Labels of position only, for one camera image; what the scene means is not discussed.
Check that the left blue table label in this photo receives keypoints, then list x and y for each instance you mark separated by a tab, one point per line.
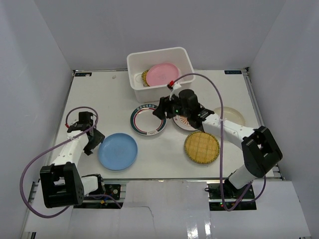
83	74

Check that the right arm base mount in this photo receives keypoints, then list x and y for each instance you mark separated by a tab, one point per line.
215	200

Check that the white plastic bin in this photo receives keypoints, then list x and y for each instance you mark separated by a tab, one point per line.
141	61

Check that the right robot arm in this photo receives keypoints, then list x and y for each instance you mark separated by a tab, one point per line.
260	150

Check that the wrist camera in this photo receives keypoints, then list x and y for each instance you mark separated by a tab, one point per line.
172	85
78	126

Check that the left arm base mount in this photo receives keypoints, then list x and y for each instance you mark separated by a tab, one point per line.
109	198

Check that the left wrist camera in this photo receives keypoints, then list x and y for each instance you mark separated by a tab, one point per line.
78	126

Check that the blue plate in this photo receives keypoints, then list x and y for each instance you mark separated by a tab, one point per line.
118	151

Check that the yellow woven plate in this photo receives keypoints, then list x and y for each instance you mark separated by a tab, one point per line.
144	78
201	147

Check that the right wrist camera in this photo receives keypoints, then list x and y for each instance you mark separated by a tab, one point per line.
172	85

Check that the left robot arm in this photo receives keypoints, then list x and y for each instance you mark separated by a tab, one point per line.
61	183

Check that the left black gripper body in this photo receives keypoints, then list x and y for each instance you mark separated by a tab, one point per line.
94	139

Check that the green red rimmed plate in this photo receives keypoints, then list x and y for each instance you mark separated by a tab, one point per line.
144	122

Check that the orange sunburst plate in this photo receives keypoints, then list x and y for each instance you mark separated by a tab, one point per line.
182	123

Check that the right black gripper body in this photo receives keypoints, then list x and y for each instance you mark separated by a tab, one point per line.
174	106

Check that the pink plate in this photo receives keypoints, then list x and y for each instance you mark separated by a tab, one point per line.
162	74

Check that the blue table label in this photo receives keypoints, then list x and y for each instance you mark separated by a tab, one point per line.
232	72
83	74

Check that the right blue table label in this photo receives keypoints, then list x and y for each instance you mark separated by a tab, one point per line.
232	72

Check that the cream white plate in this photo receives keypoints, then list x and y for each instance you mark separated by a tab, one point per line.
233	115

